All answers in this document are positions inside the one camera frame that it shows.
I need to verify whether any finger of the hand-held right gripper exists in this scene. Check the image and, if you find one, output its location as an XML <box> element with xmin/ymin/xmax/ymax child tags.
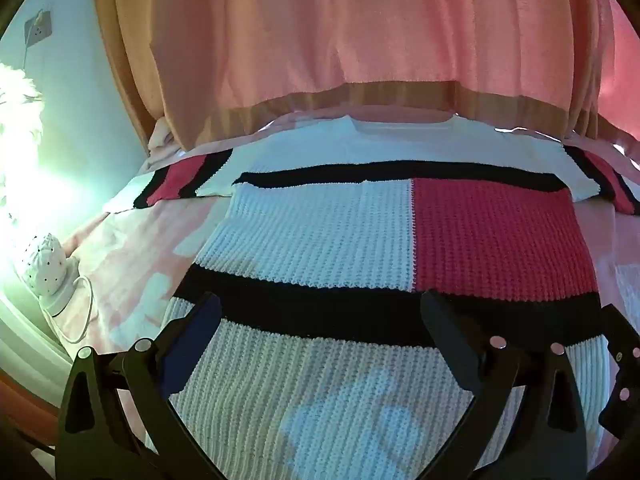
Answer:
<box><xmin>597</xmin><ymin>304</ymin><xmax>640</xmax><ymax>444</ymax></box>

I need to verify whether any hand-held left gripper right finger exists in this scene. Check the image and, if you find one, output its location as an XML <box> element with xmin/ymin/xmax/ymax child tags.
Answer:
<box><xmin>419</xmin><ymin>290</ymin><xmax>588</xmax><ymax>480</ymax></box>

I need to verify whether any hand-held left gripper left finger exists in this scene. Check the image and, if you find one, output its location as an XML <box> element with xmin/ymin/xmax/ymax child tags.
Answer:
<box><xmin>59</xmin><ymin>292</ymin><xmax>224</xmax><ymax>480</ymax></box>

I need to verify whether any white red black knit sweater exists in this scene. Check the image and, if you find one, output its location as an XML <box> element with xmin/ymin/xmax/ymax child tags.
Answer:
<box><xmin>132</xmin><ymin>114</ymin><xmax>640</xmax><ymax>480</ymax></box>

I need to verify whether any pink patterned bed sheet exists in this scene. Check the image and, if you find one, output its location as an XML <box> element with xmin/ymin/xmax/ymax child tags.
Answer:
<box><xmin>50</xmin><ymin>105</ymin><xmax>640</xmax><ymax>480</ymax></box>

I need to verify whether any white dotted ornament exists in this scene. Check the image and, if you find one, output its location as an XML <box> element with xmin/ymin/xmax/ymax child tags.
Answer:
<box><xmin>22</xmin><ymin>232</ymin><xmax>68</xmax><ymax>296</ymax></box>

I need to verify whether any white fluffy object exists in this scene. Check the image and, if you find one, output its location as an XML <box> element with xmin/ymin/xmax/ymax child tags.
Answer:
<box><xmin>0</xmin><ymin>62</ymin><xmax>47</xmax><ymax>186</ymax></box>

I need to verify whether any tan curtain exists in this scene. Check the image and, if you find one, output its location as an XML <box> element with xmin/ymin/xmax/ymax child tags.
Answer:
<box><xmin>90</xmin><ymin>0</ymin><xmax>201</xmax><ymax>153</ymax></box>

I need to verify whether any pink curtain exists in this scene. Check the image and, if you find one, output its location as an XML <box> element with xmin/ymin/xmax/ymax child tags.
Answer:
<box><xmin>150</xmin><ymin>0</ymin><xmax>640</xmax><ymax>153</ymax></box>

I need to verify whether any white cable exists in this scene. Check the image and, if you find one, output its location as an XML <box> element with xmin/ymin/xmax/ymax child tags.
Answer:
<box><xmin>50</xmin><ymin>275</ymin><xmax>97</xmax><ymax>346</ymax></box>

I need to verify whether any wall socket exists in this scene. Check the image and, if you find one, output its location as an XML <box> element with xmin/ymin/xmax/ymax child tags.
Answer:
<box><xmin>24</xmin><ymin>9</ymin><xmax>54</xmax><ymax>47</ymax></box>

